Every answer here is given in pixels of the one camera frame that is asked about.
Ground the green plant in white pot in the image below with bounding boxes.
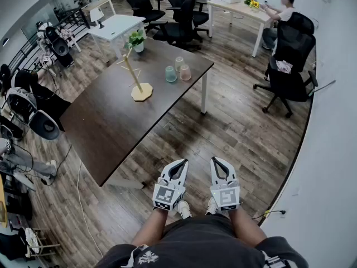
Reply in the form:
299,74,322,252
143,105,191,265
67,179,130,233
124,30,148,53

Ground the long wooden top table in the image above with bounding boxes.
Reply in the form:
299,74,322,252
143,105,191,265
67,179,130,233
208,0,276,58

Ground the person's left shoulder strap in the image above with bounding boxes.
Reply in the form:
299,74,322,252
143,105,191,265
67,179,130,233
121,244,148,268

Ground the person's left white shoe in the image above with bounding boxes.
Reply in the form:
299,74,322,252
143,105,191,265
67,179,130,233
176,200,192,219

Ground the person's right shoulder strap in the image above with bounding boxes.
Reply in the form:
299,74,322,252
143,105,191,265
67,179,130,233
259,250,288,268

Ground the thin white floor cable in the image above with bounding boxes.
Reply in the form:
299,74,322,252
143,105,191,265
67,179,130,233
76,160,104,258

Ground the black metal railing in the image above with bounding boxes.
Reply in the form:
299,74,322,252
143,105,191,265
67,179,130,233
0,6,91,75

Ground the small wooden top table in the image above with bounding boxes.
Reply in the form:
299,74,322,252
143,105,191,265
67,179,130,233
82,0,117,18

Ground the wooden cup tree stand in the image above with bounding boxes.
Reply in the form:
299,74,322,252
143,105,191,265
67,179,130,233
116,54,155,102

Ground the person's white shoe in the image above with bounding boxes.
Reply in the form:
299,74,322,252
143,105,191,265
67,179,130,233
176,200,192,219
205,197,219,216

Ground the person's right white shoe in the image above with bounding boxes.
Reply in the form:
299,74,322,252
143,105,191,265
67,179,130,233
205,197,219,216

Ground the white floral cloth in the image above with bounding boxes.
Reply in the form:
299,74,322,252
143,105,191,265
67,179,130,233
25,227,40,255

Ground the patterned cloth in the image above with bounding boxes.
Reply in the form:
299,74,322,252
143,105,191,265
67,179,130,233
276,60,293,74

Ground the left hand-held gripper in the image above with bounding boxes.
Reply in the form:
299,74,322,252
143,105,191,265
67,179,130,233
152,158,190,212

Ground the pink translucent cup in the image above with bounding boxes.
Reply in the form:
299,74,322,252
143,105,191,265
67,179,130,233
180,64,192,82

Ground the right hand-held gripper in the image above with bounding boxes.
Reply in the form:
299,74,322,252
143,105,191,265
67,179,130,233
209,157,242,213

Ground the grey backpack rig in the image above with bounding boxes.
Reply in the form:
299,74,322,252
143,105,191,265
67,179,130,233
5,87,61,141
44,26,75,66

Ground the wooden stool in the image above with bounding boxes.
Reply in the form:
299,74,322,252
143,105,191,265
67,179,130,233
25,227,61,259

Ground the person's dark grey shirt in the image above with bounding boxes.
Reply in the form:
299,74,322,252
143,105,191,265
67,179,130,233
94,215,310,268

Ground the black floor cable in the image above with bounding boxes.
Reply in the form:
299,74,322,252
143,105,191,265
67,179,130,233
252,209,287,220

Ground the sunflower bouquet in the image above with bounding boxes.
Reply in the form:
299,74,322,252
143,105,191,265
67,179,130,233
244,0,260,12

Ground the person's shoulder strap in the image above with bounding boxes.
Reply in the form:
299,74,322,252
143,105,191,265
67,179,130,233
121,244,148,268
259,250,288,268

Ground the square white table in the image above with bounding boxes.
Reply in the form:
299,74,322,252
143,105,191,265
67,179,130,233
88,14,147,64

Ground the white shade table lamp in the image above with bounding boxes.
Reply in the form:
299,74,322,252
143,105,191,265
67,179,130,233
89,7,106,29

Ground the yellow top side table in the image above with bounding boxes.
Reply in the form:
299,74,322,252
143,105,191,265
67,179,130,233
0,174,8,228

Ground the person's right forearm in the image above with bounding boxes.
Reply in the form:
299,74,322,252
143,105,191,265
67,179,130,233
228,208,268,247

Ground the person's left forearm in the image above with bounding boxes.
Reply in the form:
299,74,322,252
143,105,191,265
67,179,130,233
131,207,171,248

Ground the black office chair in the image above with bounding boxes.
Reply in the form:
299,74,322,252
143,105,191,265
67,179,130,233
164,0,210,36
253,12,319,119
152,0,203,51
0,232,27,262
124,0,166,32

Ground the blue-green translucent cup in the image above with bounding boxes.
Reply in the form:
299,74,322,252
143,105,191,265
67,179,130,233
165,65,178,83

